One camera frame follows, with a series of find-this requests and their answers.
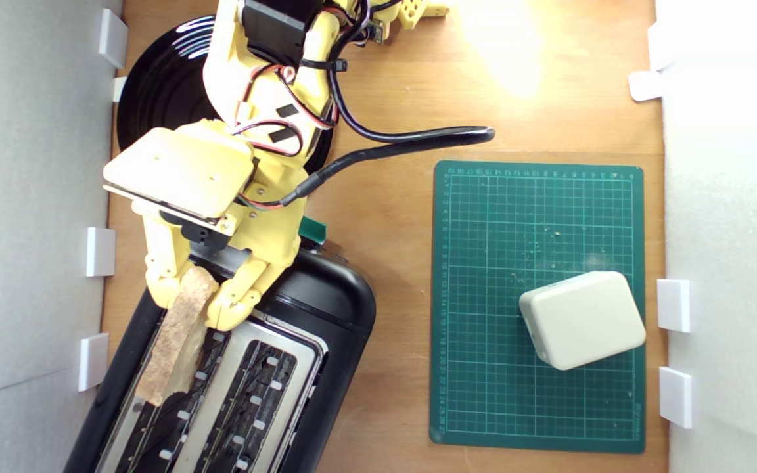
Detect brown bread slice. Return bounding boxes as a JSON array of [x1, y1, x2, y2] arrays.
[[134, 266, 219, 408]]

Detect green toaster lever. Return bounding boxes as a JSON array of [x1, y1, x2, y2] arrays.
[[300, 217, 328, 245]]

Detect black two-slot toaster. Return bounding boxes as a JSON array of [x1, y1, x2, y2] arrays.
[[63, 246, 377, 473]]

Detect black plate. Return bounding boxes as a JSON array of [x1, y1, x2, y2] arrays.
[[116, 14, 335, 178]]

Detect green cutting mat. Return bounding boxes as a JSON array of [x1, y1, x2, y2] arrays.
[[429, 160, 647, 454]]

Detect white block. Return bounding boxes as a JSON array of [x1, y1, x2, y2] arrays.
[[518, 270, 647, 371]]

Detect yellow wrist camera mount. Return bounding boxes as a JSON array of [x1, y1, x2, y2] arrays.
[[103, 127, 258, 222]]

